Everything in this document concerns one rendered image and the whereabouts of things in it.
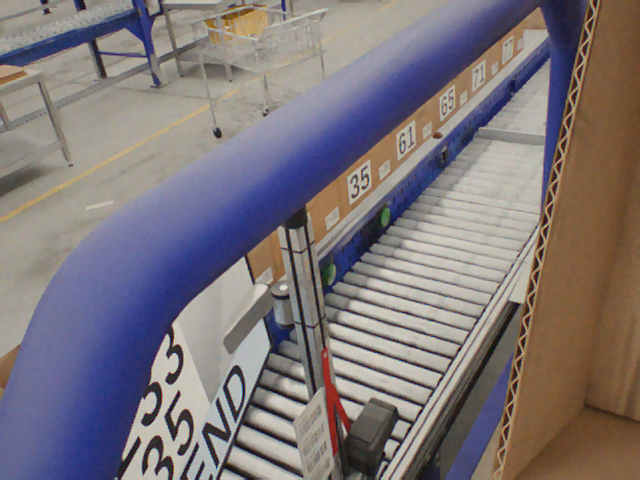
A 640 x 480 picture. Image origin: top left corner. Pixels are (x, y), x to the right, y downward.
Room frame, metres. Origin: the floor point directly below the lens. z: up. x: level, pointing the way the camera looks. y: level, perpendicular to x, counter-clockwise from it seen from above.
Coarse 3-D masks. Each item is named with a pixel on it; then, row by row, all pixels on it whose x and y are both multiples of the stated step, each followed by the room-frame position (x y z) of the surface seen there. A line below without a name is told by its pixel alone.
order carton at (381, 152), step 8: (376, 144) 2.19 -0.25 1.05; (384, 144) 2.23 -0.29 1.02; (368, 152) 2.14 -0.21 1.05; (376, 152) 2.18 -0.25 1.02; (384, 152) 2.23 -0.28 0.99; (360, 160) 2.09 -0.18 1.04; (376, 160) 2.18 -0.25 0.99; (384, 160) 2.23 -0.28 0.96; (352, 168) 2.04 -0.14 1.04; (376, 168) 2.17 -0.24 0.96; (392, 168) 2.27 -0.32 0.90; (344, 176) 2.00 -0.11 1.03; (376, 176) 2.17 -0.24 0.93; (384, 176) 2.22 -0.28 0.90; (344, 184) 1.99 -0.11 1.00; (376, 184) 2.17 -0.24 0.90; (344, 192) 1.99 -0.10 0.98; (368, 192) 2.12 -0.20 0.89; (344, 200) 1.99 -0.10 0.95; (360, 200) 2.07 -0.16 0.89; (344, 208) 1.98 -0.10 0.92; (352, 208) 2.02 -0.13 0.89; (344, 216) 1.98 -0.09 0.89
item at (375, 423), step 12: (372, 408) 0.88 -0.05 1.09; (384, 408) 0.88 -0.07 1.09; (396, 408) 0.88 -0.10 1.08; (360, 420) 0.86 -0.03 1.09; (372, 420) 0.85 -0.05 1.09; (384, 420) 0.85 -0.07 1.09; (396, 420) 0.88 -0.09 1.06; (348, 432) 0.84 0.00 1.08; (360, 432) 0.83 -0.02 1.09; (372, 432) 0.83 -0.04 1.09; (384, 432) 0.83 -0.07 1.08; (348, 444) 0.82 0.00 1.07; (360, 444) 0.81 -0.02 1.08; (372, 444) 0.81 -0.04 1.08; (384, 444) 0.83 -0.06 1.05; (360, 456) 0.81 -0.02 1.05; (372, 456) 0.80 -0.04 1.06; (384, 456) 0.84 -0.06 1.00; (372, 468) 0.83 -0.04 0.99
